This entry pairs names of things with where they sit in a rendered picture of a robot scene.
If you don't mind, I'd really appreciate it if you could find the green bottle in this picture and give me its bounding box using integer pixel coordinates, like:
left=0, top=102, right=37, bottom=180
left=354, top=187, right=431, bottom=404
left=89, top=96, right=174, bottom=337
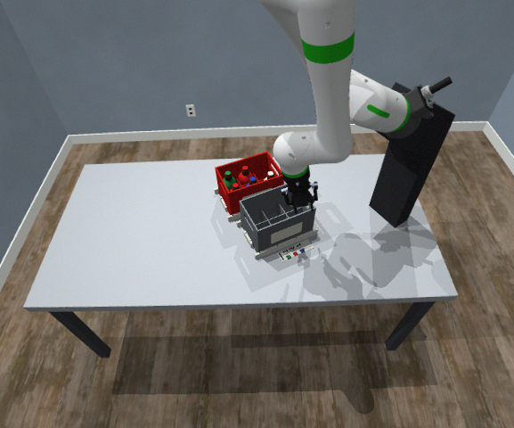
left=223, top=171, right=237, bottom=190

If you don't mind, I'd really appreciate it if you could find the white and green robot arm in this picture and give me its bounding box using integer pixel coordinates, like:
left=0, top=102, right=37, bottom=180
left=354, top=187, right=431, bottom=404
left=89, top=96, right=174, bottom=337
left=258, top=0, right=452, bottom=186

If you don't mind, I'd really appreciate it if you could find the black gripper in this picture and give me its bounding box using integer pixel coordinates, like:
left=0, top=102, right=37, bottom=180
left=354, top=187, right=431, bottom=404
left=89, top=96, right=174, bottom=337
left=281, top=180, right=318, bottom=214

